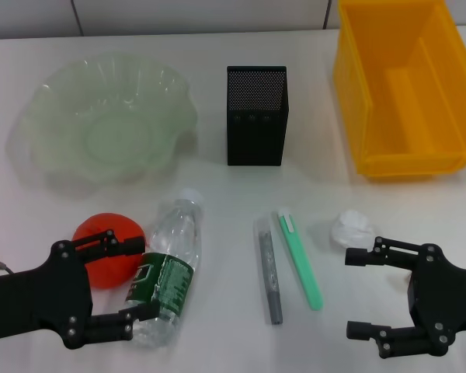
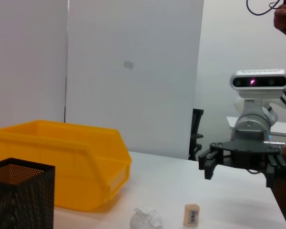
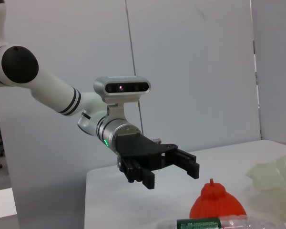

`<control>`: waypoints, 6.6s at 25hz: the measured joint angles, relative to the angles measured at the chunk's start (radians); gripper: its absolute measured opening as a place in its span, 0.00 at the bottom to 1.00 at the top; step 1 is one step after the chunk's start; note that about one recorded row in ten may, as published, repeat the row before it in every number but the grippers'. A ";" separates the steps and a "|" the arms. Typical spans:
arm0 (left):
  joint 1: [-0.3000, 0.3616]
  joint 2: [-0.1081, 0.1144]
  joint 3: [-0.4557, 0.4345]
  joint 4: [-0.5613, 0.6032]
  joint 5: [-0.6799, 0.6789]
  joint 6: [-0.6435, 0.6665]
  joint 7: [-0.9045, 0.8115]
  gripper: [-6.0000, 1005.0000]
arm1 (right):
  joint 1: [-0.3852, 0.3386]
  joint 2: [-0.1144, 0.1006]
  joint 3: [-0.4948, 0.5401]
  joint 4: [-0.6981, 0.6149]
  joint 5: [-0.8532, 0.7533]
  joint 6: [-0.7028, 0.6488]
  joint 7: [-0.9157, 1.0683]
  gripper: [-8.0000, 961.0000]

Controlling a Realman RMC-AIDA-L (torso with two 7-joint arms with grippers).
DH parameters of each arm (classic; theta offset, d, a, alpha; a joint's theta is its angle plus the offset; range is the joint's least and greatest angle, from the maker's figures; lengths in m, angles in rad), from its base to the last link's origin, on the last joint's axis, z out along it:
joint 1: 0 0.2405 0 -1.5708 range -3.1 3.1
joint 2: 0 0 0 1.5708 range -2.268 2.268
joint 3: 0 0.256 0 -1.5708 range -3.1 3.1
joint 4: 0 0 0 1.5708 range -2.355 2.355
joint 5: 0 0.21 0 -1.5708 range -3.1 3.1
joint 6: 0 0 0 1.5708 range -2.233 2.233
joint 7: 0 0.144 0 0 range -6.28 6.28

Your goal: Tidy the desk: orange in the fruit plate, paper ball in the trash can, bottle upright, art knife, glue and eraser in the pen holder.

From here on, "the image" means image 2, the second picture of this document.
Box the black mesh pen holder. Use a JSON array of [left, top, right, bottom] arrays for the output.
[[0, 157, 56, 229]]

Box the right gripper cable with connector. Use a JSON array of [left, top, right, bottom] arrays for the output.
[[245, 140, 286, 175]]

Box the black office chair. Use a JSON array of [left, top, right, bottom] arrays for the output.
[[188, 108, 204, 161]]

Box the beige eraser with barcode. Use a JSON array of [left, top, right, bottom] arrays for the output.
[[183, 204, 201, 227]]

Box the white background desk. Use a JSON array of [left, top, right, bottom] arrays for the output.
[[226, 116, 286, 138]]

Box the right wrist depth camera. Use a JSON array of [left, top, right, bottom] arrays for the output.
[[230, 69, 286, 99]]

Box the thin black hanging cable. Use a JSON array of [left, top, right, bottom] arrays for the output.
[[246, 0, 284, 16]]

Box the yellow plastic storage bin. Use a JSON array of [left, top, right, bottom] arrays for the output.
[[0, 119, 133, 213]]

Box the white paper ball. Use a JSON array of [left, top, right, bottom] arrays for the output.
[[129, 206, 163, 229]]

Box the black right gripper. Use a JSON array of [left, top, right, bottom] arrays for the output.
[[198, 130, 286, 188]]

